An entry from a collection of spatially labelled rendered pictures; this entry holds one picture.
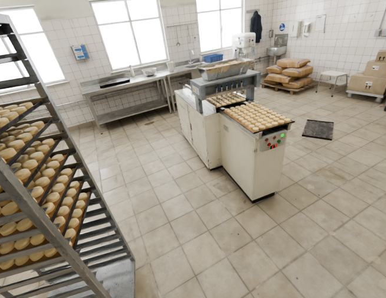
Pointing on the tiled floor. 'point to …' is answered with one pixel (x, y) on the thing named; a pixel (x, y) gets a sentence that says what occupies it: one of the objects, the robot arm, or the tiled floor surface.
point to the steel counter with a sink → (92, 87)
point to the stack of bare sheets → (318, 129)
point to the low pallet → (288, 87)
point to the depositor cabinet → (201, 129)
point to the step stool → (334, 80)
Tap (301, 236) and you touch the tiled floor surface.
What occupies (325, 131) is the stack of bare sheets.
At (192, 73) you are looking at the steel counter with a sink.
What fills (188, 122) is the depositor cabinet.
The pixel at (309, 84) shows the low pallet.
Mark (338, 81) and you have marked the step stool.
